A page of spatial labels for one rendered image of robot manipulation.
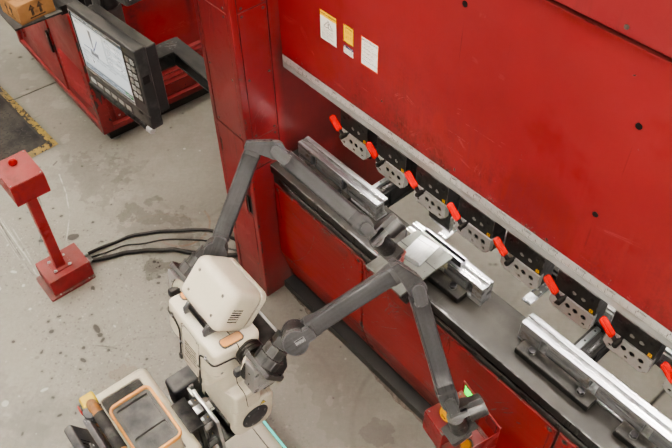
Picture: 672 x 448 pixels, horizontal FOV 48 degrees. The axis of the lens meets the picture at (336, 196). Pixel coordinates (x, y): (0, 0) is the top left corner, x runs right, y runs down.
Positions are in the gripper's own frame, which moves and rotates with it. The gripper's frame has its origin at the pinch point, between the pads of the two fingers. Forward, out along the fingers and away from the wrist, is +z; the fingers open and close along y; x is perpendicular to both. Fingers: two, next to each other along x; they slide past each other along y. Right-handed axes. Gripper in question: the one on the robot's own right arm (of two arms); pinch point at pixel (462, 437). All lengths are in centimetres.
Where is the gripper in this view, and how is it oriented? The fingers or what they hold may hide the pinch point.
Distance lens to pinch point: 259.6
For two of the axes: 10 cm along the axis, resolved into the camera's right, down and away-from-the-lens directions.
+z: 2.5, 5.8, 7.7
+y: 8.4, -5.3, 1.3
